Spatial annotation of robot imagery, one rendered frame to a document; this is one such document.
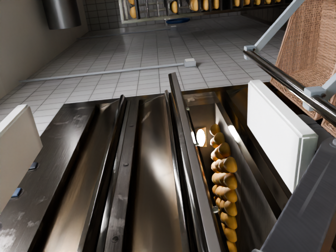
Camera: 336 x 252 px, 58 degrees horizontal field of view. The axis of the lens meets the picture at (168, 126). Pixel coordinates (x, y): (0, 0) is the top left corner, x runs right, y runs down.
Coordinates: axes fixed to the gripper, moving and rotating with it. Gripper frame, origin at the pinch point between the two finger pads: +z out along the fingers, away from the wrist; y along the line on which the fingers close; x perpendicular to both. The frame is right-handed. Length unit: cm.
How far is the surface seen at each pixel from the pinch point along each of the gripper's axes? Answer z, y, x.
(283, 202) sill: 52, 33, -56
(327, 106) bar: 36, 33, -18
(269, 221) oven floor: 57, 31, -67
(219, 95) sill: 146, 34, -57
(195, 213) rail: 37, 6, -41
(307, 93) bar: 44, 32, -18
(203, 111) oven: 153, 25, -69
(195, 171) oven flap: 53, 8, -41
